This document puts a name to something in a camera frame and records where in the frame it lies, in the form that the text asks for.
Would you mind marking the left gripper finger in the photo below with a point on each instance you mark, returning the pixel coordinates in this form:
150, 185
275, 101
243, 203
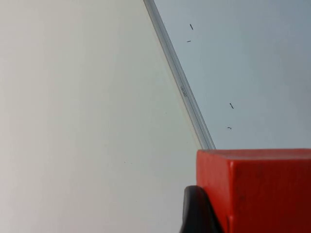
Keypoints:
196, 213

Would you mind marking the red cube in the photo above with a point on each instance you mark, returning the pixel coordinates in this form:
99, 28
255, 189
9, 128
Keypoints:
262, 194

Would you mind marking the grey-framed whiteboard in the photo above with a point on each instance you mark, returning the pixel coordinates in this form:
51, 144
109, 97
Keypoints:
255, 72

